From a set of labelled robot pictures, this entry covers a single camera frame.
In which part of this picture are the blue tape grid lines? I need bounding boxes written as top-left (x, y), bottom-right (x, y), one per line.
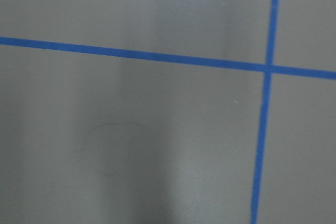
top-left (1, 0), bottom-right (335, 223)

